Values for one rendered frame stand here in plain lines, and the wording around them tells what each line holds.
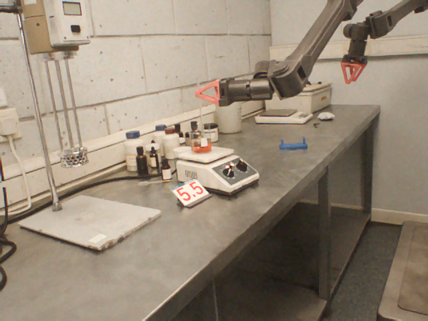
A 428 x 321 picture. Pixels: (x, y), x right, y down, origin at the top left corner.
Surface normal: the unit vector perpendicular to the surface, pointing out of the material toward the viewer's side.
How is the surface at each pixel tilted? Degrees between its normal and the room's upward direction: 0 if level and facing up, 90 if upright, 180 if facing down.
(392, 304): 0
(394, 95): 90
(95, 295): 0
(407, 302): 0
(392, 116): 90
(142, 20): 90
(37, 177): 90
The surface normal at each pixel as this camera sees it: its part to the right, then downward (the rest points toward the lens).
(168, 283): -0.08, -0.96
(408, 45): -0.52, 0.27
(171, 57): 0.85, 0.07
